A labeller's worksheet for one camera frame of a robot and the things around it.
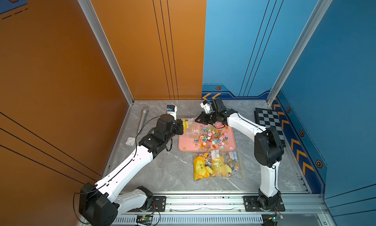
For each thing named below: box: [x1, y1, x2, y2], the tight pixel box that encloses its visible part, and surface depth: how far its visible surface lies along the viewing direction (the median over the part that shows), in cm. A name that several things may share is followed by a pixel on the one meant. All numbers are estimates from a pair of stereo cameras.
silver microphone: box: [136, 106, 149, 134], surface depth 111 cm
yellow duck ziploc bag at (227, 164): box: [210, 150, 246, 181], surface depth 86 cm
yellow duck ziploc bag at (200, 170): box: [193, 152, 213, 181], surface depth 84 cm
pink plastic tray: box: [178, 117, 236, 152], surface depth 96 cm
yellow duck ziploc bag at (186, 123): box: [181, 118, 194, 132], surface depth 84 cm
